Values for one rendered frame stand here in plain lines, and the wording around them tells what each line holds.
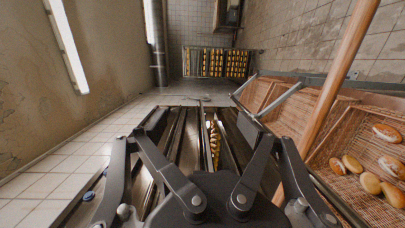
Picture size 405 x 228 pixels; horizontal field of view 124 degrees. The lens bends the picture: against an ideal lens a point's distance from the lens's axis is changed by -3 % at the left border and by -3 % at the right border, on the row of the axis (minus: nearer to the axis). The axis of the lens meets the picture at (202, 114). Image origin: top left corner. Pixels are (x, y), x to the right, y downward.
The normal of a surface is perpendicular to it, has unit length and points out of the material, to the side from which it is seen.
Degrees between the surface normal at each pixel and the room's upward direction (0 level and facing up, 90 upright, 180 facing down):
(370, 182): 51
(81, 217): 90
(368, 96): 0
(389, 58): 0
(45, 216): 90
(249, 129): 0
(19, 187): 90
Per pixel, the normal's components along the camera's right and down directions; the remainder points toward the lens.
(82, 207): 0.04, -0.91
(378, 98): -1.00, -0.02
